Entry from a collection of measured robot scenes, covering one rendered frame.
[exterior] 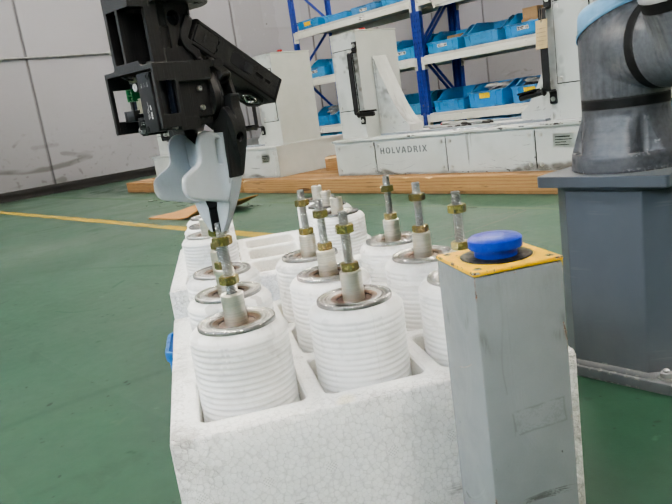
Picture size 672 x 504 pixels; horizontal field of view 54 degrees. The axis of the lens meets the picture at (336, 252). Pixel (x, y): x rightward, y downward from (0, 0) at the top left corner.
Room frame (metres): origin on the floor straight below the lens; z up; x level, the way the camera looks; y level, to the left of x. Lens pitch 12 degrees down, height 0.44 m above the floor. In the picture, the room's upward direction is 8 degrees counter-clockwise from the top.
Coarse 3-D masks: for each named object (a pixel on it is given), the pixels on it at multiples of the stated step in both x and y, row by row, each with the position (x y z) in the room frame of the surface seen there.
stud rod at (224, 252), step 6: (216, 228) 0.61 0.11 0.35; (216, 234) 0.61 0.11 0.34; (222, 234) 0.61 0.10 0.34; (228, 246) 0.61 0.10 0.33; (222, 252) 0.61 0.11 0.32; (228, 252) 0.61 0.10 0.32; (222, 258) 0.61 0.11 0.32; (228, 258) 0.61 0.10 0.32; (222, 264) 0.61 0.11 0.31; (228, 264) 0.61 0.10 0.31; (222, 270) 0.61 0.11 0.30; (228, 270) 0.61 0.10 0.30; (228, 288) 0.61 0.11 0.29; (234, 288) 0.61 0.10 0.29; (228, 294) 0.61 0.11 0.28
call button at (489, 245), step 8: (488, 232) 0.49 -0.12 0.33; (496, 232) 0.49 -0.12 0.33; (504, 232) 0.49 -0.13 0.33; (512, 232) 0.48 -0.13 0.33; (472, 240) 0.48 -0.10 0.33; (480, 240) 0.47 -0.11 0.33; (488, 240) 0.47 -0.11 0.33; (496, 240) 0.47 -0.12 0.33; (504, 240) 0.47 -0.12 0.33; (512, 240) 0.47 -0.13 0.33; (520, 240) 0.47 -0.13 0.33; (472, 248) 0.48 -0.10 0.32; (480, 248) 0.47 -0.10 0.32; (488, 248) 0.47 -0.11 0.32; (496, 248) 0.46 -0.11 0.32; (504, 248) 0.46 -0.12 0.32; (512, 248) 0.47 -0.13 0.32; (480, 256) 0.48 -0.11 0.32; (488, 256) 0.47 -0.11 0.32; (496, 256) 0.47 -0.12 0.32; (504, 256) 0.47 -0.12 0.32; (512, 256) 0.47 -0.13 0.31
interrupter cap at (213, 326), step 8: (248, 312) 0.64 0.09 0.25; (256, 312) 0.63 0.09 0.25; (264, 312) 0.63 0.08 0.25; (272, 312) 0.62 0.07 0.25; (208, 320) 0.63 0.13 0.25; (216, 320) 0.62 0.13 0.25; (224, 320) 0.63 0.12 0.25; (248, 320) 0.62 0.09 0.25; (256, 320) 0.60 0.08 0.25; (264, 320) 0.60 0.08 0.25; (272, 320) 0.60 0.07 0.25; (200, 328) 0.60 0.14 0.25; (208, 328) 0.60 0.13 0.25; (216, 328) 0.59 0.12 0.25; (224, 328) 0.59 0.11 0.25; (232, 328) 0.59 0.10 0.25; (240, 328) 0.59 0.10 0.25; (248, 328) 0.58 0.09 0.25; (256, 328) 0.58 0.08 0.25; (216, 336) 0.58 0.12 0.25; (224, 336) 0.58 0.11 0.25
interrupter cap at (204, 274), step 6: (234, 264) 0.87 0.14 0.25; (240, 264) 0.86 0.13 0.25; (246, 264) 0.86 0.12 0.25; (198, 270) 0.86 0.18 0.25; (204, 270) 0.86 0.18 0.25; (210, 270) 0.86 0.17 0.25; (234, 270) 0.84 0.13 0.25; (240, 270) 0.82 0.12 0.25; (246, 270) 0.83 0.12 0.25; (198, 276) 0.82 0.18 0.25; (204, 276) 0.82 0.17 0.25; (210, 276) 0.82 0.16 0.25
